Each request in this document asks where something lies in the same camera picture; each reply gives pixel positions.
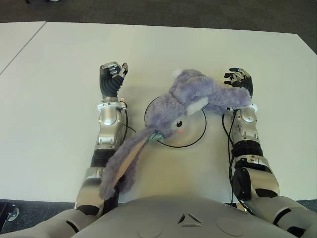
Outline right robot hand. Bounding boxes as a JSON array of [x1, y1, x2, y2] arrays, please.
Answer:
[[223, 67, 254, 99]]

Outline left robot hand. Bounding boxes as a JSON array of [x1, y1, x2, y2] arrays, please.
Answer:
[[99, 60, 129, 99]]

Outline purple plush bunny doll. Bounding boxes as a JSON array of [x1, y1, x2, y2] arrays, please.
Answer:
[[99, 68, 253, 199]]

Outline white plate black rim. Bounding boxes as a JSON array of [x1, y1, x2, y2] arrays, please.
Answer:
[[144, 96, 208, 148]]

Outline grey robot torso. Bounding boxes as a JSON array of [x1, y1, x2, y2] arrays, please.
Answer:
[[0, 194, 298, 238]]

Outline metal table foot caster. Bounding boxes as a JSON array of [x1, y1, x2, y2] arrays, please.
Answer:
[[0, 201, 20, 222]]

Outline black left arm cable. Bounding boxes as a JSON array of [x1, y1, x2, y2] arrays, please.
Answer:
[[122, 107, 137, 133]]

